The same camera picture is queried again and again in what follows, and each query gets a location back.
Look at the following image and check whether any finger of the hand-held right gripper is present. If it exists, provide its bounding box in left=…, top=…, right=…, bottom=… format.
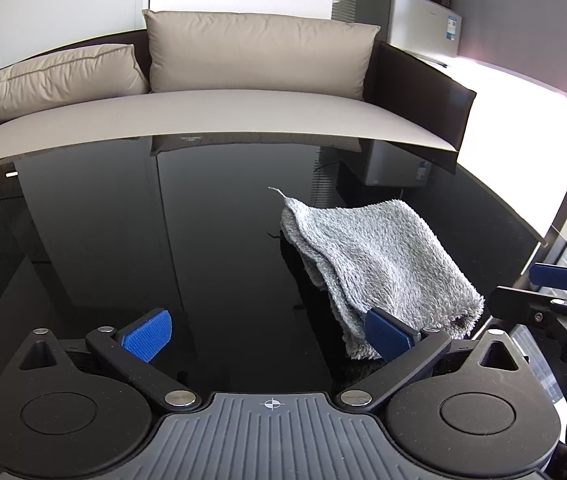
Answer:
left=488, top=285, right=567, bottom=332
left=529, top=262, right=567, bottom=294

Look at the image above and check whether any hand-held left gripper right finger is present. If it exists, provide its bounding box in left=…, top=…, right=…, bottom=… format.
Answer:
left=336, top=308, right=539, bottom=415

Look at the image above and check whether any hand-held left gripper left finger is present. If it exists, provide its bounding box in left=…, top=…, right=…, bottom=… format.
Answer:
left=16, top=308, right=202, bottom=415

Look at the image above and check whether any grey terry towel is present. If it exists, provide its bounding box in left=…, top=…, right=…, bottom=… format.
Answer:
left=268, top=186, right=485, bottom=361

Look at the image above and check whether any dark brown beige sofa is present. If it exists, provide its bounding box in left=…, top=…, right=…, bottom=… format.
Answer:
left=0, top=27, right=478, bottom=176

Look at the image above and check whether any small beige cushion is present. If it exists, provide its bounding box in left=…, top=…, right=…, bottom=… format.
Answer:
left=0, top=43, right=150, bottom=123

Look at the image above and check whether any silver mini fridge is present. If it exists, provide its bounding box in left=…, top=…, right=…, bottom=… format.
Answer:
left=356, top=0, right=464, bottom=67

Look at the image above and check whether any large beige cushion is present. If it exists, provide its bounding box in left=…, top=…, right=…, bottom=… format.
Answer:
left=142, top=9, right=381, bottom=101

